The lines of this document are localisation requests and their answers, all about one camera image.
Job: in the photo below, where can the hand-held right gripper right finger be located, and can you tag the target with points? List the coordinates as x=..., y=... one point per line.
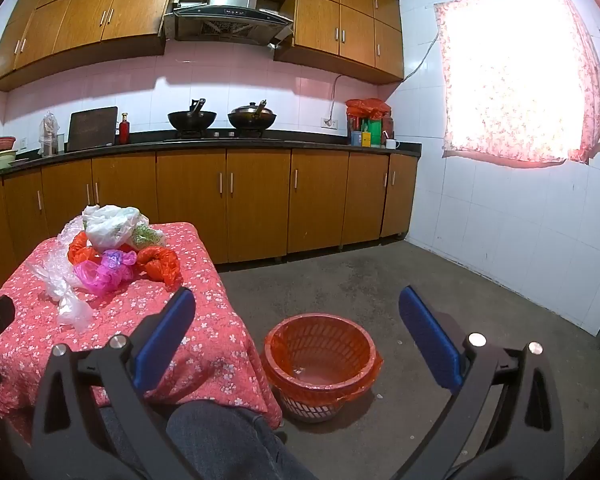
x=430, y=340

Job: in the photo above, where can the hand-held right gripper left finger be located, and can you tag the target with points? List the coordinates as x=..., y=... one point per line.
x=165, y=335

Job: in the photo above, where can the orange plastic bag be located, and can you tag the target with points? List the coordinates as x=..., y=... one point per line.
x=80, y=252
x=162, y=262

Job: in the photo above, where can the clear bubble wrap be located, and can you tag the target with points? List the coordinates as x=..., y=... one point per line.
x=52, y=265

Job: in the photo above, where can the purple plastic bag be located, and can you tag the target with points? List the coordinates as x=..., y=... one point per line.
x=115, y=258

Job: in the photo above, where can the pink plastic bag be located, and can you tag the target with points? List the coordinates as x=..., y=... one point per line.
x=95, y=275

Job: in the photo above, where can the green printed plastic bag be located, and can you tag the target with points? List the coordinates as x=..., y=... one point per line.
x=145, y=236

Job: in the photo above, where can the white plastic bag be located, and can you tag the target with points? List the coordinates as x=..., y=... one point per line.
x=110, y=227

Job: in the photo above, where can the red plastic waste basket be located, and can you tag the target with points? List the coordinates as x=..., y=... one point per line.
x=310, y=407

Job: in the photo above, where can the red floral tablecloth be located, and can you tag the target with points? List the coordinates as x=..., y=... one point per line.
x=205, y=340

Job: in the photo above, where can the person's leg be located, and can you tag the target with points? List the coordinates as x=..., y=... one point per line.
x=220, y=440

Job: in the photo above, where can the lower wooden cabinets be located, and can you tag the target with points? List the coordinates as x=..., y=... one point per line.
x=260, y=200

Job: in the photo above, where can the red basin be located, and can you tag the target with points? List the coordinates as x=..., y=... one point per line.
x=2, y=144

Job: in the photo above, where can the white mug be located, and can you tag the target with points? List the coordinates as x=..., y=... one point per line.
x=391, y=143

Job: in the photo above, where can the clear bag with jars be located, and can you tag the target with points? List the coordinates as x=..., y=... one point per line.
x=49, y=132

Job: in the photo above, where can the red bottle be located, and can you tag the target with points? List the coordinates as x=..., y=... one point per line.
x=124, y=132

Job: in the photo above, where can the gas stove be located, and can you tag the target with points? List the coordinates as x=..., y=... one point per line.
x=220, y=135

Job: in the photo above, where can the yellow box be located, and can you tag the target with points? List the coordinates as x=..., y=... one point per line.
x=366, y=139

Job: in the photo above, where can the green bottle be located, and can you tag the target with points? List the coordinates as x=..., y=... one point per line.
x=376, y=132

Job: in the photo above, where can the dark red jar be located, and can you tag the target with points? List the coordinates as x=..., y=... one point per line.
x=388, y=127

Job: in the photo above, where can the dark cutting board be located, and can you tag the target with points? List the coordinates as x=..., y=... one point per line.
x=92, y=130

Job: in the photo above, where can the black wok with lid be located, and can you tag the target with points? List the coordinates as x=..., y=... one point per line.
x=252, y=119

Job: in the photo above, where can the black kitchen countertop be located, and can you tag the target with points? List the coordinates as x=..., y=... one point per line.
x=305, y=142

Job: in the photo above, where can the pink floral curtain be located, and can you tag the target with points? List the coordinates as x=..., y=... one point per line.
x=590, y=125

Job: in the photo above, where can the upper wooden cabinet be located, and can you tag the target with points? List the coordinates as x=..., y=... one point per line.
x=330, y=20
x=80, y=15

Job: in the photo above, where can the wall socket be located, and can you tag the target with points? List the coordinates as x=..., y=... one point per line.
x=328, y=122

